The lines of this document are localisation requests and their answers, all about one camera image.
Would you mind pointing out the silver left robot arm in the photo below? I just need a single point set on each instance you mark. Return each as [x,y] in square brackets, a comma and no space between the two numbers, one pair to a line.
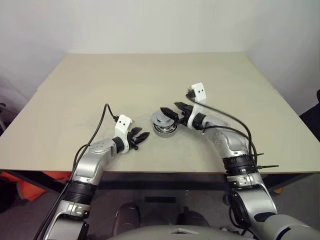
[90,165]

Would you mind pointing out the small pale round object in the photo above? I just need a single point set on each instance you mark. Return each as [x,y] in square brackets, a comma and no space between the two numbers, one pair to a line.
[222,228]

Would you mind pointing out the black table frame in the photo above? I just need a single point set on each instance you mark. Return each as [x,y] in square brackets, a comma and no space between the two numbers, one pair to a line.
[287,181]

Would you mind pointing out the grey toothed motor cover plate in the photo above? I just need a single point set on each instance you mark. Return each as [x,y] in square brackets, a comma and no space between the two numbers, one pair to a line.
[161,118]

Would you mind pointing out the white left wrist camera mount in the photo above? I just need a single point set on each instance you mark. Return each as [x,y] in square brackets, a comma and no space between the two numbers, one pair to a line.
[123,123]

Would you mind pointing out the black background object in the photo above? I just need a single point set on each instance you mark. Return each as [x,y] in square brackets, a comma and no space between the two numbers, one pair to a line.
[312,110]

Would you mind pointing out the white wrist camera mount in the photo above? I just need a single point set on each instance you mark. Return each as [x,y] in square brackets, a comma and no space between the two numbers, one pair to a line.
[123,123]
[199,92]

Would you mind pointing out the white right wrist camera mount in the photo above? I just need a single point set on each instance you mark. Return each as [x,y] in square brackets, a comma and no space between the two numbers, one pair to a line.
[199,92]

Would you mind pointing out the black floor tape strip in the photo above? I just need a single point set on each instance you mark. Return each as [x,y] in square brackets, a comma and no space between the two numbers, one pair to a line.
[160,199]

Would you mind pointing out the dark rounded shape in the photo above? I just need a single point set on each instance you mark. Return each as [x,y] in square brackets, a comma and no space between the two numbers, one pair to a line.
[128,215]

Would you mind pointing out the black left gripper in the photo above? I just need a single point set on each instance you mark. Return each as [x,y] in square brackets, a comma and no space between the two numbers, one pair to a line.
[133,141]

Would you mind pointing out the silver robot torso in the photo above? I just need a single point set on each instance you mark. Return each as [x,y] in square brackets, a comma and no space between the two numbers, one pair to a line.
[175,233]

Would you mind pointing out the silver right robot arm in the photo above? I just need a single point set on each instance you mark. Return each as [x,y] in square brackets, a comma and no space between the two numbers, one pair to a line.
[230,142]

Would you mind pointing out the orange object under table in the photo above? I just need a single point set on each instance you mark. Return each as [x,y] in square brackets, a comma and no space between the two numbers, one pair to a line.
[30,187]

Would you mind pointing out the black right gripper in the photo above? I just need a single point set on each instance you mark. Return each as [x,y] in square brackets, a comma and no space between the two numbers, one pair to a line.
[185,117]

